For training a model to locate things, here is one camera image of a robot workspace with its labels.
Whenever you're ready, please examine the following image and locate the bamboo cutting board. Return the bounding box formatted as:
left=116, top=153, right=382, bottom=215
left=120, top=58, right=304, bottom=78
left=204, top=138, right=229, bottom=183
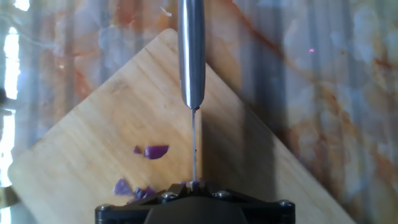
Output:
left=7, top=28, right=357, bottom=224

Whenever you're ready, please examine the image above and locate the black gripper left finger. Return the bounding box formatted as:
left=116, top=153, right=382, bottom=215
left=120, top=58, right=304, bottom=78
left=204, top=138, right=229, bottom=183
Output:
left=95, top=182, right=192, bottom=224

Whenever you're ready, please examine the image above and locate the tiny red onion piece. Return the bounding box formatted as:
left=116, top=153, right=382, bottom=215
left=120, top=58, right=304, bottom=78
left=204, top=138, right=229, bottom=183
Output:
left=113, top=177, right=134, bottom=197

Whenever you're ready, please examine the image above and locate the medium red onion piece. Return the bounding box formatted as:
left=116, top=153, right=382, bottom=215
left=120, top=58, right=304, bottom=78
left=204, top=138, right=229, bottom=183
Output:
left=126, top=185, right=158, bottom=205

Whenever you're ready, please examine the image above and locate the small red onion piece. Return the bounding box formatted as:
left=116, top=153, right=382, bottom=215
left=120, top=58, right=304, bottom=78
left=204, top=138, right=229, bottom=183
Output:
left=143, top=144, right=170, bottom=161

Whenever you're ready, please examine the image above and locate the marble pattern table mat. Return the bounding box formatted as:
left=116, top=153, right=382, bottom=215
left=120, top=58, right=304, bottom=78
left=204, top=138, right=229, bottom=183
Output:
left=0, top=0, right=398, bottom=224

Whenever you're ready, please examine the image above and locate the large red onion chunk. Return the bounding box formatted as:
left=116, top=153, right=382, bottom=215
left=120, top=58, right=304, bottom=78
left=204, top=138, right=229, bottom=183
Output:
left=178, top=178, right=206, bottom=187

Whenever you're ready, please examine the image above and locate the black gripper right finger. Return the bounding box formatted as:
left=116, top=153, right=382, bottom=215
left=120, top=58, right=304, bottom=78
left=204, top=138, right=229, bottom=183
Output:
left=198, top=182, right=296, bottom=224

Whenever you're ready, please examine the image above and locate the steel kitchen knife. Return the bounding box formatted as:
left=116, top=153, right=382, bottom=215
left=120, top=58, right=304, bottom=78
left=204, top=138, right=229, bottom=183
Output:
left=177, top=0, right=206, bottom=190

